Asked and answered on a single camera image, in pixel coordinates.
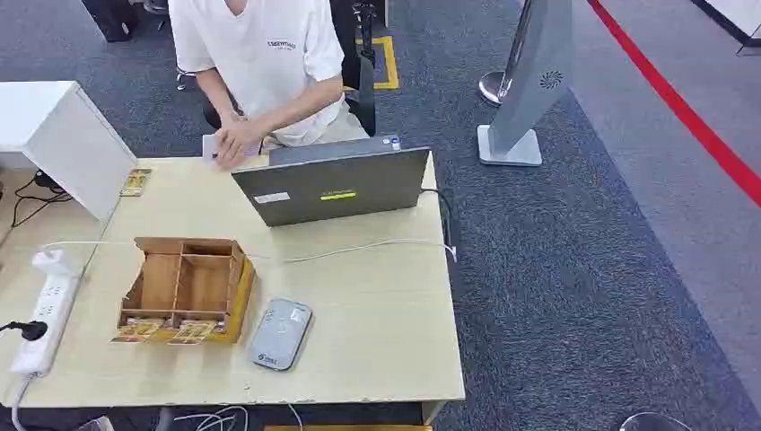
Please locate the grey laptop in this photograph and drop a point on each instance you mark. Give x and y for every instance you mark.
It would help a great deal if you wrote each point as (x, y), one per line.
(333, 190)

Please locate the black office chair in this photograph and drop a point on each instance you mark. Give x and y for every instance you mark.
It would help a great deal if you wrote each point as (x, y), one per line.
(363, 65)

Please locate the grey card reader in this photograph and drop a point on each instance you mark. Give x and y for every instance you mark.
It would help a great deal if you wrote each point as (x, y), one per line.
(280, 334)

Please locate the person's left hand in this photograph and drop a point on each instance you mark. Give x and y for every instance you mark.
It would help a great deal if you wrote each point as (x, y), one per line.
(238, 144)

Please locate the person's hand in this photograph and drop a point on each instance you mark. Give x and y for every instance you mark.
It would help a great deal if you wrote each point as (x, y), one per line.
(229, 120)
(238, 144)

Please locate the person's right hand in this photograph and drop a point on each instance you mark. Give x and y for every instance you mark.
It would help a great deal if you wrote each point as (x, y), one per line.
(229, 120)

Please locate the person in white shirt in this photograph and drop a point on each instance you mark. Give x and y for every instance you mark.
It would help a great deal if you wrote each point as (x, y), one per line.
(267, 59)

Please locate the grey kiosk stand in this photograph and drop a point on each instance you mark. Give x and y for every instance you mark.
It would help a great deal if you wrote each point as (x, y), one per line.
(529, 89)

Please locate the wooden card box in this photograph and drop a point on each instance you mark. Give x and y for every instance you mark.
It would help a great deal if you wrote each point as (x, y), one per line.
(190, 285)

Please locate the yellow printed card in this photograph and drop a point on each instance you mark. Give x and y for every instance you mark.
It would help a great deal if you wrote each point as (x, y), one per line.
(135, 182)
(192, 332)
(139, 329)

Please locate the white cabinet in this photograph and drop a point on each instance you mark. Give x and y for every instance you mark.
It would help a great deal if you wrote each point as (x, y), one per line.
(71, 137)

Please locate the round clear base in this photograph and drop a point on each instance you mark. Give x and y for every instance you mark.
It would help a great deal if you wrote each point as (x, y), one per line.
(654, 423)

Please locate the white power strip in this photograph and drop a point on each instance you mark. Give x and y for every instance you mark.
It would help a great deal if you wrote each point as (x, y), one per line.
(47, 309)

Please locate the black power plug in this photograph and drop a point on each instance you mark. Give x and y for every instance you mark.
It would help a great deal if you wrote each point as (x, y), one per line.
(31, 330)

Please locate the white panel with black edge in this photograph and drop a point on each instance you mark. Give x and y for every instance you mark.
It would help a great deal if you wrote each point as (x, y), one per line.
(737, 18)

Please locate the chrome stanchion post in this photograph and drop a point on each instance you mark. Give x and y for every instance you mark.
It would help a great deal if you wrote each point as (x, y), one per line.
(496, 86)

